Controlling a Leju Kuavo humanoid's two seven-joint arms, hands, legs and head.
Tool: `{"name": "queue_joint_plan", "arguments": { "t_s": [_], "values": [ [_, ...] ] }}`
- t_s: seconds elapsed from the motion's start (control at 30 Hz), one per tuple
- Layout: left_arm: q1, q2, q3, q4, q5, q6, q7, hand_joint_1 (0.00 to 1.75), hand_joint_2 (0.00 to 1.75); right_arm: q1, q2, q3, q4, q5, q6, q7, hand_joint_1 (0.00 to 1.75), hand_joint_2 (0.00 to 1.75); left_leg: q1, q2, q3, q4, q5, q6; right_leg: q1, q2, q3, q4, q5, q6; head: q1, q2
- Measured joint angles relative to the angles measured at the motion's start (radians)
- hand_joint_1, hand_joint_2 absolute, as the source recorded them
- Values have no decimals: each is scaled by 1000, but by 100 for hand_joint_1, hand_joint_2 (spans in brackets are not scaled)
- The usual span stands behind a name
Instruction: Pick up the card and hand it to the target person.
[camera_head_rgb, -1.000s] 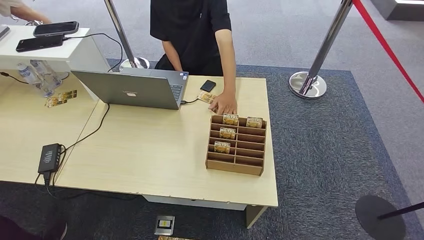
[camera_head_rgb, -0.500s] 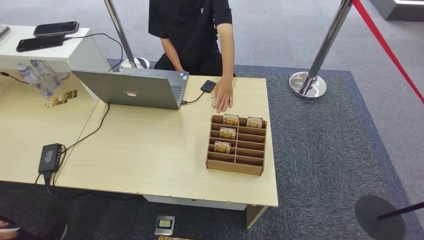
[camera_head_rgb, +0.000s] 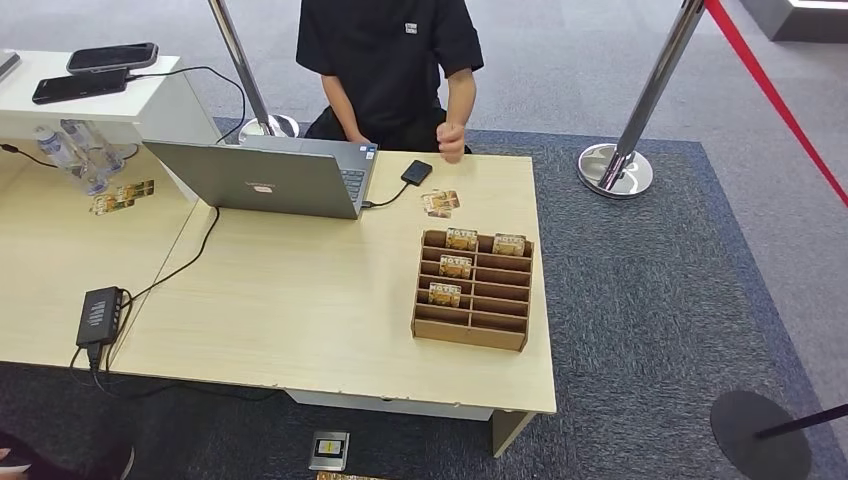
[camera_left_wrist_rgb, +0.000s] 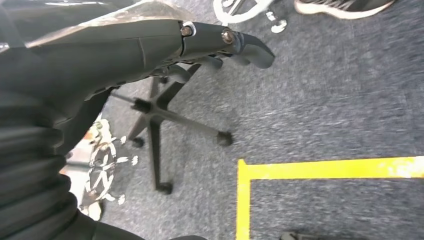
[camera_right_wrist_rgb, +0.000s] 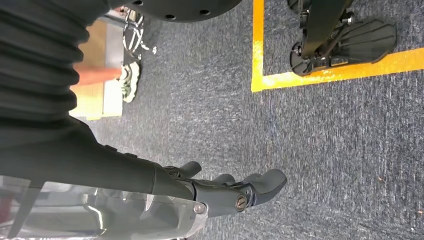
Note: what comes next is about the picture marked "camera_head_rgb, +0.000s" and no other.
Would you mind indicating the person's left hand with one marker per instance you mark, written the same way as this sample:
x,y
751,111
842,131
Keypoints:
x,y
452,142

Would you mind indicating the wooden slotted card holder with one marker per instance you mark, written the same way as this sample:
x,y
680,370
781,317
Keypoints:
x,y
493,311

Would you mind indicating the person's left forearm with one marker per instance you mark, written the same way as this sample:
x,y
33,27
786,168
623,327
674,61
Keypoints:
x,y
461,96

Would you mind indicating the person's right forearm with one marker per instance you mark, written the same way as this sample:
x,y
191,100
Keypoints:
x,y
344,112

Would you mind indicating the small black card reader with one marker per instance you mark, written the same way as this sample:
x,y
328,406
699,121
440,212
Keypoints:
x,y
416,172

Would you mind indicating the person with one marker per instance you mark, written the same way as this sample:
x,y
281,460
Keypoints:
x,y
387,60

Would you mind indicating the patterned card on floor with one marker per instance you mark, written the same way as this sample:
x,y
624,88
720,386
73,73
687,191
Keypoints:
x,y
338,477

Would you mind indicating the grey laptop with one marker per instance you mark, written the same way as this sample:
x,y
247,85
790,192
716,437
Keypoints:
x,y
262,181

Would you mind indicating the dark blue floor rug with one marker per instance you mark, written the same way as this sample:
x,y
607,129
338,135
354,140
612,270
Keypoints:
x,y
662,265

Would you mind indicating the white desk underframe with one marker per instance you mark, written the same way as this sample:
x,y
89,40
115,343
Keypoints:
x,y
391,405

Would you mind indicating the white shelf cabinet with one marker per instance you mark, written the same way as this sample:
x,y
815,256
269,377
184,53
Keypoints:
x,y
169,108

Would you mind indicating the wooden desk leg panel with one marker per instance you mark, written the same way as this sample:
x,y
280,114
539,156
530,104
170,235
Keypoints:
x,y
507,434

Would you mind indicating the red barrier belt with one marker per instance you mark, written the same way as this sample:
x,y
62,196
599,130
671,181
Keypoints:
x,y
772,96

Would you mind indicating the small silver floor device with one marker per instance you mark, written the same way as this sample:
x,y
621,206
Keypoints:
x,y
329,451

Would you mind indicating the smartphone in grey case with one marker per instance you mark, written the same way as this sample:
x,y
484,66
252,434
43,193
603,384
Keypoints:
x,y
111,58

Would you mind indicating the clear plastic water bottle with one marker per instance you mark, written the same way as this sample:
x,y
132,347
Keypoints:
x,y
56,150
96,154

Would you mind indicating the grey platform block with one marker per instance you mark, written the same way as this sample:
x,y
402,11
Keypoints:
x,y
802,22

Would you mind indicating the black smartphone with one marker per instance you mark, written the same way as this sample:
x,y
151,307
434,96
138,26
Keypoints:
x,y
79,86

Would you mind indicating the black usb hub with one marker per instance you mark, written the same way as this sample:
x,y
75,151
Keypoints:
x,y
99,317

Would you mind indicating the black round base with pole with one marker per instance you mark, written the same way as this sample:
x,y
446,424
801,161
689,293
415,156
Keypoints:
x,y
755,436

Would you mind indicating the grey flat device edge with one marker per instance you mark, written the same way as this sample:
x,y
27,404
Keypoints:
x,y
6,63

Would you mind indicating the chrome stanchion post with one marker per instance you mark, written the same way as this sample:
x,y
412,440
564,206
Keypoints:
x,y
244,73
646,106

